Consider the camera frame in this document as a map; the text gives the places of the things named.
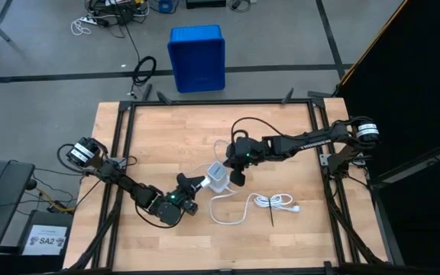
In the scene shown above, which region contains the black partition panel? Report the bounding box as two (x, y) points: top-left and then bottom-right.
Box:
(335, 0), (440, 275)

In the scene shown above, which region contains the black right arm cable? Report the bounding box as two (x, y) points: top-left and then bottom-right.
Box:
(230, 116), (284, 143)

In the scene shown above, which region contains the black coiled floor cable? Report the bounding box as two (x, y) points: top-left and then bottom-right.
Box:
(130, 55), (157, 99)

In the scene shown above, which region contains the white thick power cord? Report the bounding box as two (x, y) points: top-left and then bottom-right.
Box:
(208, 186), (303, 226)

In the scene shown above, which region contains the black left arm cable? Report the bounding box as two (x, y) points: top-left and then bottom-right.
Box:
(134, 200), (186, 229)

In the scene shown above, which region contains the yellow cable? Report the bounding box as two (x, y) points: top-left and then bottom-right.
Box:
(35, 186), (75, 214)

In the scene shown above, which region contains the black flat box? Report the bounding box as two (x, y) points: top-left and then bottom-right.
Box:
(185, 0), (228, 10)

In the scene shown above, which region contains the white floor power strip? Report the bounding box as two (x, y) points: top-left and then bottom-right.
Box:
(79, 14), (109, 28)

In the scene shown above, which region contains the black aluminium table frame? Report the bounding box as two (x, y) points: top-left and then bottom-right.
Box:
(62, 84), (406, 275)

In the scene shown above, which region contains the black power brick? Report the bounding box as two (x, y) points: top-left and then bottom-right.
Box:
(115, 8), (134, 25)

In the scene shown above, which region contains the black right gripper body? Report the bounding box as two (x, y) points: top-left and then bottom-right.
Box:
(225, 136), (264, 188)

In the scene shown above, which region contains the white thin floor cable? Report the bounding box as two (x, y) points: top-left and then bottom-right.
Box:
(70, 18), (92, 37)

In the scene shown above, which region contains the black cable tie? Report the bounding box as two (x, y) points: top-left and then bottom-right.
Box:
(267, 197), (276, 228)

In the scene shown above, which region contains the white power strip tower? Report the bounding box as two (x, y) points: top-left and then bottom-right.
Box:
(206, 160), (229, 194)

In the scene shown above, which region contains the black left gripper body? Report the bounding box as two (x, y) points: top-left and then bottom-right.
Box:
(171, 173), (200, 215)

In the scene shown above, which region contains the black box with SA2 label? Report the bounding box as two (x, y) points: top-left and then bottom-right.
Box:
(20, 209), (74, 257)

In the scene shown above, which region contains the blue plastic bin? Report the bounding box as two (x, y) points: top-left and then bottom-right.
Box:
(166, 24), (227, 94)

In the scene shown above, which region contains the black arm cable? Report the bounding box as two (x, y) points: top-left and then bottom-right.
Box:
(230, 116), (284, 143)
(134, 200), (186, 229)

